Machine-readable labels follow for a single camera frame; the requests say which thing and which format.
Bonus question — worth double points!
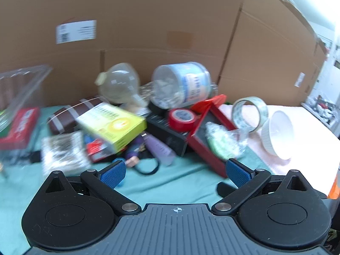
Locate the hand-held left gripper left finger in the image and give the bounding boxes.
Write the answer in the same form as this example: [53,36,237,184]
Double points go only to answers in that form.
[44,160,142,215]

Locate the silver foil packet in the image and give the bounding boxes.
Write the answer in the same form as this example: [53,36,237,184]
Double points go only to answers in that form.
[41,131,91,174]

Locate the purple toy figure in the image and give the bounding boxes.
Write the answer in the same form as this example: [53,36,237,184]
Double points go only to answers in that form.
[125,135,146,168]

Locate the teal cloth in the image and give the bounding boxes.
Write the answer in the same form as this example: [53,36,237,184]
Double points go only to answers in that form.
[0,106,274,255]

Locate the red tape roll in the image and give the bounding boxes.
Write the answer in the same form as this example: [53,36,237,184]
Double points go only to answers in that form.
[168,108,197,132]

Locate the open red box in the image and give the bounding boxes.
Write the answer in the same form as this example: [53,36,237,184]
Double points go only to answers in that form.
[186,102,238,178]

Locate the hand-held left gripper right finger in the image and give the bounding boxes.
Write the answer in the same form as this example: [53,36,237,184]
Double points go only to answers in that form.
[211,158,310,215]

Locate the black box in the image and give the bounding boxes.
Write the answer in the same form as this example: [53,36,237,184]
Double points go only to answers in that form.
[146,101,189,157]

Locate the black hair tie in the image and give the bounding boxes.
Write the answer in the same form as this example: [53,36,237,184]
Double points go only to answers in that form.
[131,158,160,176]

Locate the clear tape roll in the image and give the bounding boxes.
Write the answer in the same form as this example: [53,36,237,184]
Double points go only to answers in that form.
[232,96,269,133]

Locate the large brown cardboard box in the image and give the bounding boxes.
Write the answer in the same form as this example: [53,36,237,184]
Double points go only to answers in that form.
[0,0,250,108]

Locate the brown striped pouch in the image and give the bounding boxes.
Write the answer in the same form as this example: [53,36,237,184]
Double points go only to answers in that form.
[47,97,109,136]

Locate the yellow-green cardboard box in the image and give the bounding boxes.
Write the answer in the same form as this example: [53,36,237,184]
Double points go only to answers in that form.
[76,102,148,154]

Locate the white ribbed bowl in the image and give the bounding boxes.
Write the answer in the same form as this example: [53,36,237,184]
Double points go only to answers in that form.
[261,110,294,160]

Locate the pink cloth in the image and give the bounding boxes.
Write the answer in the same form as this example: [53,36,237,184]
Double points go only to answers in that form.
[218,103,340,196]

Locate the playing card box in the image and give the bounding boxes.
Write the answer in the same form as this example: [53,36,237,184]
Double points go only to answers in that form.
[85,135,117,164]

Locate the clear plastic container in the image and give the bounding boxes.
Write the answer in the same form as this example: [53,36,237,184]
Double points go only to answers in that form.
[0,65,54,141]

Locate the red and green box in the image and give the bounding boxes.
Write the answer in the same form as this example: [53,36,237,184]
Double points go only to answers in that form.
[0,108,40,150]

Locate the lilac tube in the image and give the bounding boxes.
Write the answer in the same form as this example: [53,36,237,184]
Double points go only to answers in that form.
[141,132,177,165]

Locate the small black device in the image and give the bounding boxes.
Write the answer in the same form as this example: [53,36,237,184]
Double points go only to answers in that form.
[27,151,43,163]

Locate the crumpled green plastic wrap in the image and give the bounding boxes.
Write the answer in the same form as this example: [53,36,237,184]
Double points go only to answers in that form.
[206,122,249,160]

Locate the clear jar with blue label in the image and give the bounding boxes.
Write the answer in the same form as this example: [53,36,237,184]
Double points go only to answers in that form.
[151,62,218,109]

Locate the white shipping label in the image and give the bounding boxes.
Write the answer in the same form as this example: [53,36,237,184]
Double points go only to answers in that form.
[56,20,97,44]

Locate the clear glass light bulb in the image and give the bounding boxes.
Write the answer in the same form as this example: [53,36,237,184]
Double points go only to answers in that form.
[96,63,141,104]

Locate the orange object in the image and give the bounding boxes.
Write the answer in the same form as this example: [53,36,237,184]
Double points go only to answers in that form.
[328,162,340,200]

